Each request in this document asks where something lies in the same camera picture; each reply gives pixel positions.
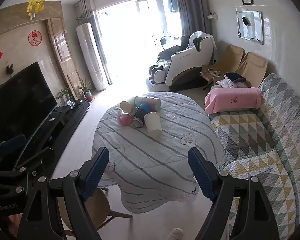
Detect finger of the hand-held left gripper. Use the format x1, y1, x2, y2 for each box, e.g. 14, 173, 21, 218
14, 147, 55, 173
0, 133, 27, 172

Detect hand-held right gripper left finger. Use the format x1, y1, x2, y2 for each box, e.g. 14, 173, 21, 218
17, 146, 110, 240

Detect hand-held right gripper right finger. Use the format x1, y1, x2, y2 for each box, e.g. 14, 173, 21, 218
188, 147, 281, 240

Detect metal cup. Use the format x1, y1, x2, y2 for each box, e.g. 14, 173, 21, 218
130, 117, 145, 129

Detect white paper cup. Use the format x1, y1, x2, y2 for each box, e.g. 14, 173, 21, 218
143, 112, 162, 138

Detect cream paper cup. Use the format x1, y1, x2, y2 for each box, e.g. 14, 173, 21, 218
119, 101, 136, 113

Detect dark blue cup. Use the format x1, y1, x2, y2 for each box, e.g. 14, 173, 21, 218
134, 104, 152, 120

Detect pale green cup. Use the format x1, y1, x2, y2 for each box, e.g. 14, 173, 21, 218
134, 95, 148, 108

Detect pink and blue cup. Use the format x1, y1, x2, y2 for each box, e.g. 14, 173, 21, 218
142, 97, 162, 112

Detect wooden chair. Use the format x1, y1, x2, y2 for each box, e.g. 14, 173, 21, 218
57, 187, 133, 240

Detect black television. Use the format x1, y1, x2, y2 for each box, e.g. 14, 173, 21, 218
0, 61, 58, 144

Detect black television stand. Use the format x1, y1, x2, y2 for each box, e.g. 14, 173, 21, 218
25, 98, 91, 157

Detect table with striped cloth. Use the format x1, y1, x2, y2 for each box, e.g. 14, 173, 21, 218
91, 91, 227, 214

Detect white slipper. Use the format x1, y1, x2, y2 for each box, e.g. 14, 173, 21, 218
167, 227, 184, 240

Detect small potted plant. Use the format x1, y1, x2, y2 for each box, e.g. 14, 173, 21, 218
57, 87, 74, 105

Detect quilted patterned sofa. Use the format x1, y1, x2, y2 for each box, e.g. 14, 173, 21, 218
208, 73, 300, 240

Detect pink towel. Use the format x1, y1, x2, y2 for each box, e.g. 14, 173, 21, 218
204, 86, 262, 116

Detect potted plant in red pot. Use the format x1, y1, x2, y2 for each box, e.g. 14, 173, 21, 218
77, 77, 94, 103

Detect plaid cloth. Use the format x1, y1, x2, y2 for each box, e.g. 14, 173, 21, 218
200, 68, 222, 82

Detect dark cloth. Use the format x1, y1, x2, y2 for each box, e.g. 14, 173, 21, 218
224, 72, 247, 83

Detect white massage chair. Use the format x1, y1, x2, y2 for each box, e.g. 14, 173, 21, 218
145, 31, 214, 93

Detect white standing air conditioner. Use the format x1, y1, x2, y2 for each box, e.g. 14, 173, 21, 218
76, 22, 107, 91

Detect beige sofa cushion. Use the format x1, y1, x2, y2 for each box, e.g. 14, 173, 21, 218
214, 44, 246, 80
236, 52, 269, 88

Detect white cloth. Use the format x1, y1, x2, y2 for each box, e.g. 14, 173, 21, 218
186, 31, 212, 53

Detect yellow artificial flowers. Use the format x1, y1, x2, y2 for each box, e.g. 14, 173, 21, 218
26, 0, 46, 20

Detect round red wall decoration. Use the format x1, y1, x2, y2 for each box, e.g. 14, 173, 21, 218
28, 30, 43, 46

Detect wall whiteboard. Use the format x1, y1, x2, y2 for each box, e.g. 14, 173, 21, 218
235, 10, 265, 45

